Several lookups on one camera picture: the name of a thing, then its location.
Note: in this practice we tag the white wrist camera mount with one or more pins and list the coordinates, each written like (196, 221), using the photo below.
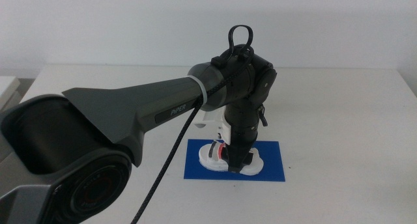
(211, 118)

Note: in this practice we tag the white sandal shoe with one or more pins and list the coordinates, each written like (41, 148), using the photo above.
(254, 167)

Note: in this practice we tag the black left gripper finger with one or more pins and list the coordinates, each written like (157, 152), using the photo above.
(236, 160)
(249, 158)

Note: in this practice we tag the blue rectangular mat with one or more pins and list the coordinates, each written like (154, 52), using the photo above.
(272, 165)

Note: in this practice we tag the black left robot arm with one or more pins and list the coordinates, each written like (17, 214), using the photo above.
(130, 103)

